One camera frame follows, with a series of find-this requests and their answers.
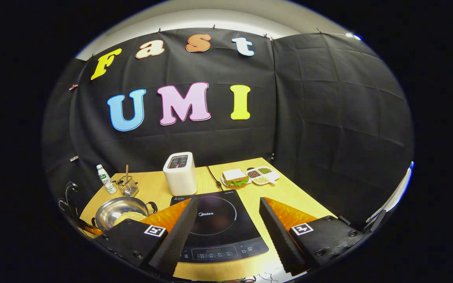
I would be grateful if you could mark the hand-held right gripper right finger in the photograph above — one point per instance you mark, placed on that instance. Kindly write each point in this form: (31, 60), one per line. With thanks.
(281, 239)

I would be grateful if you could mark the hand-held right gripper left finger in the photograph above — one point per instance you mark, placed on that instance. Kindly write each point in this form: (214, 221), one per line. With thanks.
(173, 243)

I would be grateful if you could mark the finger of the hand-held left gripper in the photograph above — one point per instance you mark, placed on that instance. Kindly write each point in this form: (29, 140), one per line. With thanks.
(92, 230)

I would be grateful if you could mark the black induction cooktop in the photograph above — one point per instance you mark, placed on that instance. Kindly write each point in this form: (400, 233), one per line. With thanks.
(218, 220)

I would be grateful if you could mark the pile of soybeans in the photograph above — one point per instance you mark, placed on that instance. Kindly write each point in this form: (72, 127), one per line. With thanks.
(129, 217)

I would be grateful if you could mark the white green-label drink bottle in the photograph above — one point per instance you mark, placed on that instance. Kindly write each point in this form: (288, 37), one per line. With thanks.
(106, 181)

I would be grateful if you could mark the white divided dish of beans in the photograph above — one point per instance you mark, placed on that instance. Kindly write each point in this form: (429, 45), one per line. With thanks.
(262, 175)

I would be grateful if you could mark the white toaster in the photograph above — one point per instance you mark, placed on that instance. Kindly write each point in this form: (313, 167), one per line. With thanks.
(180, 175)

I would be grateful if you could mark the sandwich with lettuce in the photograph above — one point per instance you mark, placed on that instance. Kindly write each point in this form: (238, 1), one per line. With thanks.
(234, 176)

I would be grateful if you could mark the black backdrop cloth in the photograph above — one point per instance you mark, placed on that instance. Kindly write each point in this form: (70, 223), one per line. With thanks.
(328, 118)

